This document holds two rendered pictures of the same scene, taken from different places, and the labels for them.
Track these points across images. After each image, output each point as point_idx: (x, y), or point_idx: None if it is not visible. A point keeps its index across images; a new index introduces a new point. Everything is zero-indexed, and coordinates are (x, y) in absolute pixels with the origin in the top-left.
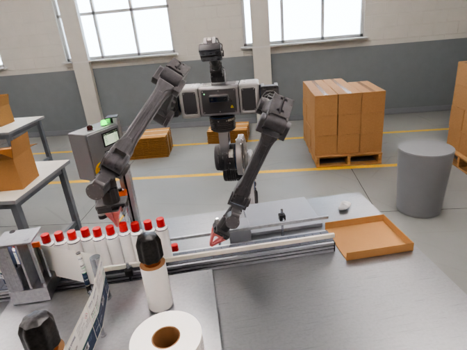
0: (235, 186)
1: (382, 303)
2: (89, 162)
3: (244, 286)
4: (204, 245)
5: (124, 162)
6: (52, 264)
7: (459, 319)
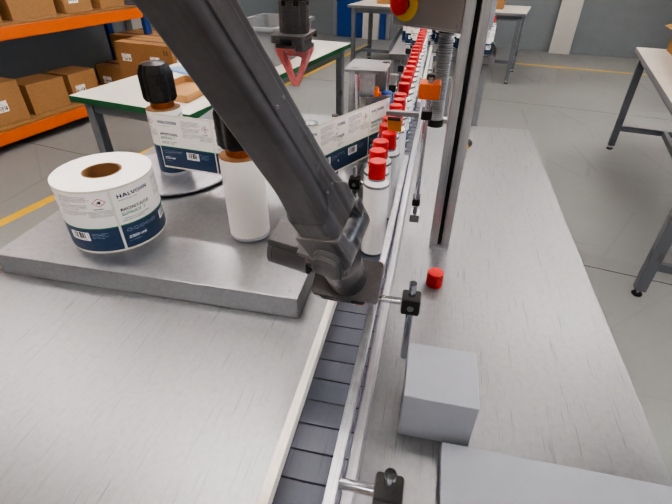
0: (360, 200)
1: None
2: None
3: (233, 359)
4: (433, 331)
5: None
6: (376, 134)
7: None
